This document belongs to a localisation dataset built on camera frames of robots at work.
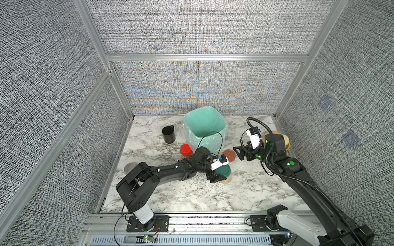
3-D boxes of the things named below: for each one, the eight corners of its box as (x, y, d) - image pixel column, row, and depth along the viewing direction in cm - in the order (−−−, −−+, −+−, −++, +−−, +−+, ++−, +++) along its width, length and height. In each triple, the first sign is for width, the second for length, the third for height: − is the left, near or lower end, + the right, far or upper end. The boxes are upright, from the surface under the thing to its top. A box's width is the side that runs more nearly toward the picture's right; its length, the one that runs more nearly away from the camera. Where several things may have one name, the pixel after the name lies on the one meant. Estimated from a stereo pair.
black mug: (163, 143, 106) (161, 135, 100) (165, 131, 113) (163, 123, 106) (174, 143, 106) (173, 135, 100) (176, 131, 113) (174, 123, 106)
